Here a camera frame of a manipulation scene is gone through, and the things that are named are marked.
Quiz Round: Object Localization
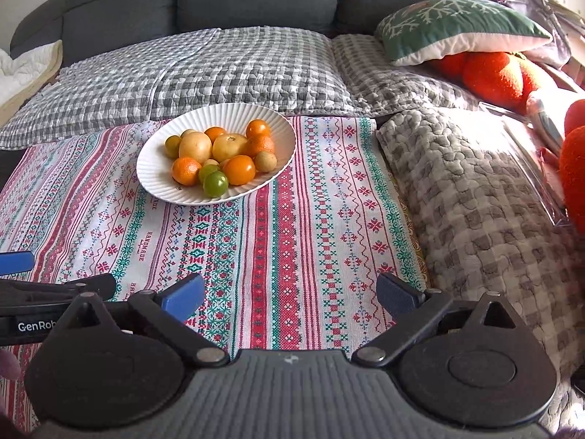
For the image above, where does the red green patterned cloth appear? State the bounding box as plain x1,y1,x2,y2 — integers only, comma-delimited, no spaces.
0,116,428,433

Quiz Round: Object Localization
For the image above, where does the orange mandarin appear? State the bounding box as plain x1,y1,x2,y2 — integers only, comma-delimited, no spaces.
246,134,276,158
172,156,202,186

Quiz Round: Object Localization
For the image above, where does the clear plastic tray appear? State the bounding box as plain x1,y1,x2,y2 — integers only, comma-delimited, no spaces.
479,101,577,228

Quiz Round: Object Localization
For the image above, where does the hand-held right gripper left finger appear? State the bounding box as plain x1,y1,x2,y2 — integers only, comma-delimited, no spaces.
65,273,230,368

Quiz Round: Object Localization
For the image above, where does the dark green tomato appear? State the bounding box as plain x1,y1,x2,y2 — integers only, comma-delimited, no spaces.
203,171,229,198

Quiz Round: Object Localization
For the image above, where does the orange plush toy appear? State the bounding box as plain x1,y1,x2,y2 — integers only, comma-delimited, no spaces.
430,50,558,115
558,98,585,235

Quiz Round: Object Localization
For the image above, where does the green snowflake cushion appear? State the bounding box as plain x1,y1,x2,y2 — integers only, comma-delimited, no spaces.
375,0,554,67

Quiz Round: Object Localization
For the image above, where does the beige coarse checked blanket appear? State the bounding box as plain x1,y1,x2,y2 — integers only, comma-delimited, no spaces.
375,107,585,378

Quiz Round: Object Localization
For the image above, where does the grey checked quilt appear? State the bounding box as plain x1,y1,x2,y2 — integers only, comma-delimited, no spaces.
0,27,362,151

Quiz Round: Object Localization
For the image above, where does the white blanket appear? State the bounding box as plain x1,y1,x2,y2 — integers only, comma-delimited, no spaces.
0,40,63,124

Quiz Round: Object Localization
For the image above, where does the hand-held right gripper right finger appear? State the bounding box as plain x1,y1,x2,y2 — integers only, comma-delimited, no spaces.
352,273,518,367

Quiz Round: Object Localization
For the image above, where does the beige fine checked quilt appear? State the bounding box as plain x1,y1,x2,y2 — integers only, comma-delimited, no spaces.
330,33,485,117

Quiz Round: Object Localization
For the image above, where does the pale pastel bundle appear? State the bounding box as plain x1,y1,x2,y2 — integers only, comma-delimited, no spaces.
525,89,566,156

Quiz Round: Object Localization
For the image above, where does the white ribbed plate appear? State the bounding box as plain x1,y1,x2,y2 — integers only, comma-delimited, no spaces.
136,103,297,206

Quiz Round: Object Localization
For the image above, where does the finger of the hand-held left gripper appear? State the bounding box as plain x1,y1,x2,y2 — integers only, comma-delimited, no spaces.
0,251,36,276
0,273,117,305

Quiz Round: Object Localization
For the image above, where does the person's left hand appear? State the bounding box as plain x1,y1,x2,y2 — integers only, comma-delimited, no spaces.
0,349,21,381

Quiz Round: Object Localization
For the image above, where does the yellow pepino melon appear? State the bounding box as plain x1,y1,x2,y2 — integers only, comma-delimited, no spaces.
212,134,250,162
178,131,214,164

